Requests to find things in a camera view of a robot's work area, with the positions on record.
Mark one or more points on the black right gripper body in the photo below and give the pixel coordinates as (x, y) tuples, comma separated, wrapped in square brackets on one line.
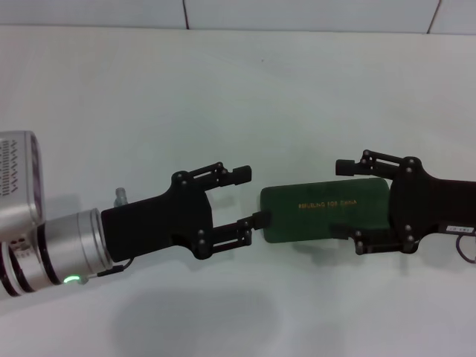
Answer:
[(420, 204)]

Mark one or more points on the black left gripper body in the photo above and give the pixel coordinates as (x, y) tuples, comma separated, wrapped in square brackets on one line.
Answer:
[(160, 223)]

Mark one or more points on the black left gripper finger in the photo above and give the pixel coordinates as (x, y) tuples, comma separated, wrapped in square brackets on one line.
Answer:
[(241, 175), (261, 219)]

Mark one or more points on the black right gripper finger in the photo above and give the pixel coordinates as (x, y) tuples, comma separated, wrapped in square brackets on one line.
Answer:
[(342, 230), (347, 167)]

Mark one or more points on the green glasses case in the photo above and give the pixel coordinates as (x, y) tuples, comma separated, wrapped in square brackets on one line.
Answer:
[(316, 219)]

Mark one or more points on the small silver port stub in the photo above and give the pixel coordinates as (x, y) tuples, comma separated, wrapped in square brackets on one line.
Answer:
[(121, 196)]

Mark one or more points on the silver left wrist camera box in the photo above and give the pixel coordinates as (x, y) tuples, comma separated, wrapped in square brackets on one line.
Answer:
[(18, 186)]

